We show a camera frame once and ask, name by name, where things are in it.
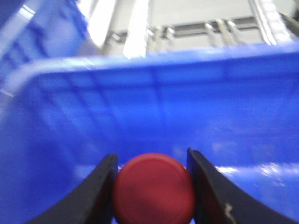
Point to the red mushroom push button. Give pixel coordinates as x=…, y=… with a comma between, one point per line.
x=153, y=189

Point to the blue plastic bin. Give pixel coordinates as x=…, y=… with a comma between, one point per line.
x=238, y=106
x=31, y=30

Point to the left blue plastic bin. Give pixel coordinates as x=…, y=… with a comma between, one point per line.
x=31, y=30

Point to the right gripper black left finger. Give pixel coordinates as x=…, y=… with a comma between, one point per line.
x=90, y=202

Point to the right blue plastic bin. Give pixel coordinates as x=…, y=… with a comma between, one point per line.
x=238, y=106

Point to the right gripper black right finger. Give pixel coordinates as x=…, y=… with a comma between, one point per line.
x=220, y=201

